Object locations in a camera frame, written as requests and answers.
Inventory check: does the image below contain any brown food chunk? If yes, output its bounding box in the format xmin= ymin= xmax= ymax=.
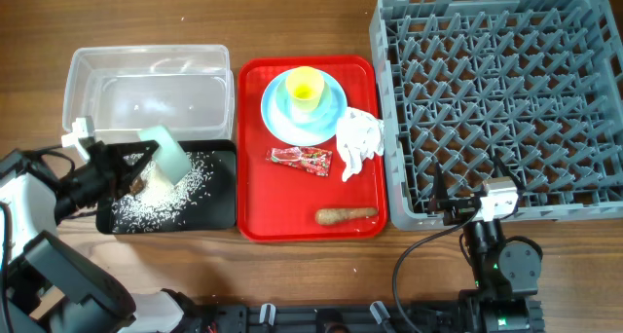
xmin=129 ymin=176 xmax=145 ymax=197

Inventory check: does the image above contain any clear plastic bin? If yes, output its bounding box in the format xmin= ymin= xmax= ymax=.
xmin=62 ymin=45 xmax=236 ymax=143

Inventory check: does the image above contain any brown sweet potato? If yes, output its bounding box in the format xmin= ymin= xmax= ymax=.
xmin=314 ymin=207 xmax=378 ymax=226

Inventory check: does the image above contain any green bowl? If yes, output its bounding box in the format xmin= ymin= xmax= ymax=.
xmin=137 ymin=125 xmax=192 ymax=185

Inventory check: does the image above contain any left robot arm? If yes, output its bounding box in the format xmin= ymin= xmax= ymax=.
xmin=1 ymin=138 xmax=202 ymax=332

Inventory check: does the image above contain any light blue plate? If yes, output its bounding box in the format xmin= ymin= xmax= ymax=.
xmin=260 ymin=69 xmax=348 ymax=146

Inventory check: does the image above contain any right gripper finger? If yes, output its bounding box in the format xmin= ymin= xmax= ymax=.
xmin=492 ymin=155 xmax=526 ymax=192
xmin=432 ymin=163 xmax=448 ymax=203

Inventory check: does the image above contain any grey dishwasher rack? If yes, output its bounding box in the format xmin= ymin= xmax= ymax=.
xmin=369 ymin=0 xmax=622 ymax=231

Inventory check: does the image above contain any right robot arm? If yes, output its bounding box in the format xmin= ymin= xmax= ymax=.
xmin=429 ymin=156 xmax=544 ymax=332

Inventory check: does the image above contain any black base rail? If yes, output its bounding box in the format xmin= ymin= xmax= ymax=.
xmin=200 ymin=300 xmax=545 ymax=333

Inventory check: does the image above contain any yellow plastic cup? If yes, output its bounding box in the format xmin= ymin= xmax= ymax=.
xmin=285 ymin=66 xmax=325 ymax=112

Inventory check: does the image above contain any red candy wrapper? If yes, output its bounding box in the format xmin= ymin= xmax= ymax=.
xmin=266 ymin=147 xmax=333 ymax=177

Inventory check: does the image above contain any red plastic tray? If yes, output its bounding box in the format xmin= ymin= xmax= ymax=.
xmin=237 ymin=55 xmax=388 ymax=242

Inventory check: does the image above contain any white napkin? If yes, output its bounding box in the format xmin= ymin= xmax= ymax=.
xmin=336 ymin=107 xmax=385 ymax=182

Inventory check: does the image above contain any white rice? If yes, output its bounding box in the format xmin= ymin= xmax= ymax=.
xmin=112 ymin=152 xmax=214 ymax=234

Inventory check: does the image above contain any black plastic tray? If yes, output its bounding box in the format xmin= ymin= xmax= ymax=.
xmin=95 ymin=140 xmax=237 ymax=234

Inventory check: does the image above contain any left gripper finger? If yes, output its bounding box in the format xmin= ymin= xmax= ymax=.
xmin=114 ymin=140 xmax=160 ymax=170
xmin=114 ymin=164 xmax=145 ymax=200

